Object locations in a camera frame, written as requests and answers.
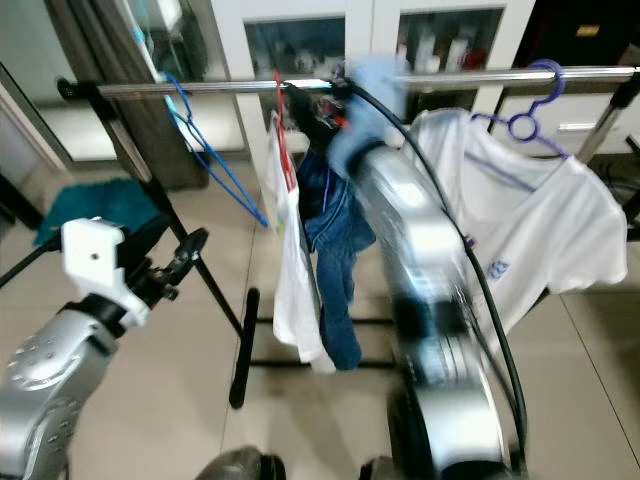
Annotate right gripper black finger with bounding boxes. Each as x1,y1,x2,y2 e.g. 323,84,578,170
278,82,319,126

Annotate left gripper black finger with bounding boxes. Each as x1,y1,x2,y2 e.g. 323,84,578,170
128,214,174,253
172,227,211,286

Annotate blue denim jeans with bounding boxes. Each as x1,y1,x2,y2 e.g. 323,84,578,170
300,145,364,372

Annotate red hanger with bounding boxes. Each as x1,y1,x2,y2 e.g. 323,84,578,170
272,70,301,191

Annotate purple plastic hanger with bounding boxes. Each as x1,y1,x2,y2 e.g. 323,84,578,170
470,58,576,161

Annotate teal rug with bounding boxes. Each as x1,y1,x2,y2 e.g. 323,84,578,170
35,180,161,247

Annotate metal clothes rack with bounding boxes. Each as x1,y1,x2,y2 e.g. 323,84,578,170
57,65,640,409

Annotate white glass-door cabinet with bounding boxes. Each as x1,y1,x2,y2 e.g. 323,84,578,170
210,0,640,161

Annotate white garment with green print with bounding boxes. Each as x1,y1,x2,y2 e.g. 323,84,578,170
265,110,339,375

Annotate dark curtain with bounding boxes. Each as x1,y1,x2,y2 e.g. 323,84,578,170
45,0,211,191

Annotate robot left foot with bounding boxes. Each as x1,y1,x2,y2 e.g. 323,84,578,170
195,446,286,480

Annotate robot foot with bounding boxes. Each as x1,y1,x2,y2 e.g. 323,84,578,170
195,446,286,480
358,455,401,480

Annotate large black speaker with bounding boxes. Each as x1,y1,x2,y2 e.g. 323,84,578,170
510,0,640,71

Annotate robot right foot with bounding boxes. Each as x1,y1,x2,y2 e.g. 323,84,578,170
358,455,401,480

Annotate bluish right wrist camera mount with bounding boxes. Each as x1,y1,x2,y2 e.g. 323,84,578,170
328,55,409,179

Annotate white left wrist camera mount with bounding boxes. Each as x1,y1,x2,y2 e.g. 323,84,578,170
61,218,153,331

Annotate blue wire hanger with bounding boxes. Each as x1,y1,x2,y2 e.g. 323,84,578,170
163,72,271,229

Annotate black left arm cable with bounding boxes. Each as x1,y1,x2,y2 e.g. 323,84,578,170
0,240,66,291

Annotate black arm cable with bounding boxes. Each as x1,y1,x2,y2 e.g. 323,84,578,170
340,80,531,476
0,240,66,291

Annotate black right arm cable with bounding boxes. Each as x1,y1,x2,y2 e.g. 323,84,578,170
340,80,531,476

